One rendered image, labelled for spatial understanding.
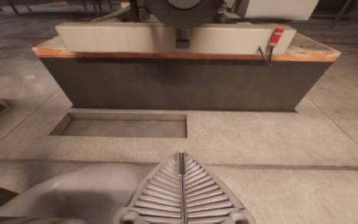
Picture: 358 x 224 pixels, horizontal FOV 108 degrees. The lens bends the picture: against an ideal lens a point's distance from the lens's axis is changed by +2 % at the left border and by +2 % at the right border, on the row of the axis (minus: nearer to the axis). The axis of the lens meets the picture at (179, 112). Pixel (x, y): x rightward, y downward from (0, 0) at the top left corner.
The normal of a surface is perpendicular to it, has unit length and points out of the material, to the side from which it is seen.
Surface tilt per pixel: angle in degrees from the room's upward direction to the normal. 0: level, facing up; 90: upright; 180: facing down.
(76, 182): 0
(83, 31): 90
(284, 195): 0
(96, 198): 68
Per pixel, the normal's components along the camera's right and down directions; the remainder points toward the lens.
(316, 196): 0.01, -0.71
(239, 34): -0.02, 0.70
